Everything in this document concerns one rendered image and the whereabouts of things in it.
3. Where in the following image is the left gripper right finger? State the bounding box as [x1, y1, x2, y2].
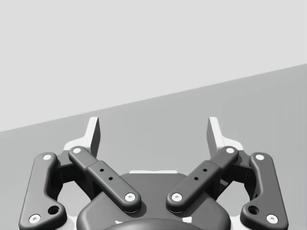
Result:
[166, 116, 289, 230]

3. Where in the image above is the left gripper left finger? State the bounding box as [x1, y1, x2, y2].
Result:
[18, 116, 142, 230]

